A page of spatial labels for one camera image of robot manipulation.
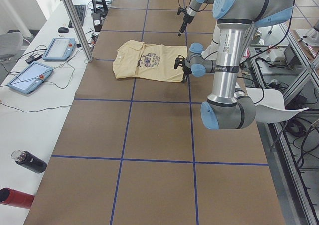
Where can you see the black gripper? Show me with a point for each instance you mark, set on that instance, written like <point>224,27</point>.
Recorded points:
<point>185,19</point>
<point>186,71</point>

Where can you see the cream long-sleeve printed shirt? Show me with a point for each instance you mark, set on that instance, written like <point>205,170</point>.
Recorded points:
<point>148,61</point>

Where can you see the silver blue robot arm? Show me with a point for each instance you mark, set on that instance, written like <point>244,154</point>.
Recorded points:
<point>228,107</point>
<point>190,12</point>

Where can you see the white plastic chair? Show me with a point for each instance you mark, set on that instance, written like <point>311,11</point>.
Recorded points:
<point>271,109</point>

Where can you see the black keyboard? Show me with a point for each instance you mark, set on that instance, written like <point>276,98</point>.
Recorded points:
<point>81,12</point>

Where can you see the black computer mouse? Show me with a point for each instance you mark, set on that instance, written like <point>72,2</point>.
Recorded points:
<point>63,30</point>

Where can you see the far blue teach pendant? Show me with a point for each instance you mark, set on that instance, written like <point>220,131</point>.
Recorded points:
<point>60,49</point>

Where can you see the blue teach pendant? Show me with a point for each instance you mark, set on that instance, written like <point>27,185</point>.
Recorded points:
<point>30,78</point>
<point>60,49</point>

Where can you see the black power adapter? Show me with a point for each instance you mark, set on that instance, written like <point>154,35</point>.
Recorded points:
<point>33,59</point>

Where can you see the near blue teach pendant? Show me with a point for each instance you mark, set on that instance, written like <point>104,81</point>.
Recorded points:
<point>30,78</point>

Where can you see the black thermos bottle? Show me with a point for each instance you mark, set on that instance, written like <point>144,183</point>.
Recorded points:
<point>29,161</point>

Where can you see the red bottle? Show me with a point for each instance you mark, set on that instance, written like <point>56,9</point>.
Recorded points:
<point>16,198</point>

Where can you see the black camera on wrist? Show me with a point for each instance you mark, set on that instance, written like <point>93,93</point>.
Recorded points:
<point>179,61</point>
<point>181,10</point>

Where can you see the aluminium frame post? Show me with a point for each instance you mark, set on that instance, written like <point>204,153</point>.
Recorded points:
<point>78,28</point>

